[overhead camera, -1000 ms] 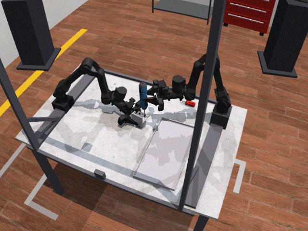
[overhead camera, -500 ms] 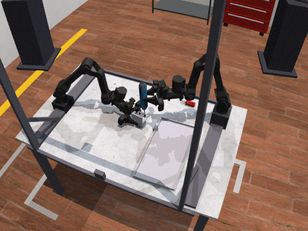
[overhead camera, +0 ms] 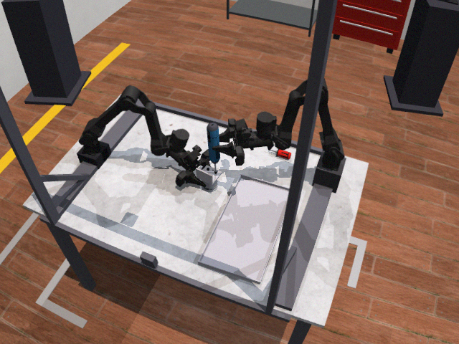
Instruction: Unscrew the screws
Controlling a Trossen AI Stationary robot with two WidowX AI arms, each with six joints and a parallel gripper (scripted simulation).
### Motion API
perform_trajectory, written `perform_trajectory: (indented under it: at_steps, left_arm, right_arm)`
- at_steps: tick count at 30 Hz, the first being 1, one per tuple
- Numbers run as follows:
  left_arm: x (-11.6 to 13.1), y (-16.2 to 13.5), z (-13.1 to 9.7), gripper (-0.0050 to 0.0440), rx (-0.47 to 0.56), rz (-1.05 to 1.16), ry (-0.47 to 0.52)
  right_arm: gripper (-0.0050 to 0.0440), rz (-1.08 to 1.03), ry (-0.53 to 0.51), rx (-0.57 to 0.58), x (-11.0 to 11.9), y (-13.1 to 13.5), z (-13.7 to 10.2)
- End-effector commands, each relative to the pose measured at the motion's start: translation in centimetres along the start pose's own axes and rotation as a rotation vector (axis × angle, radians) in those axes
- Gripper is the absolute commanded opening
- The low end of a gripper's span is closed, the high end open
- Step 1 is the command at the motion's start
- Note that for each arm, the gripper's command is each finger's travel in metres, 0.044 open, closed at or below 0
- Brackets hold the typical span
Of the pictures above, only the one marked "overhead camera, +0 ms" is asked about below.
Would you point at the red screwdriver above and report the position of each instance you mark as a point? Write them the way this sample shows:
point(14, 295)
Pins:
point(282, 153)

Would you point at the blue electric screwdriver barrel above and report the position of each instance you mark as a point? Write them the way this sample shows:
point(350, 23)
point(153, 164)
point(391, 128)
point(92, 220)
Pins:
point(213, 140)

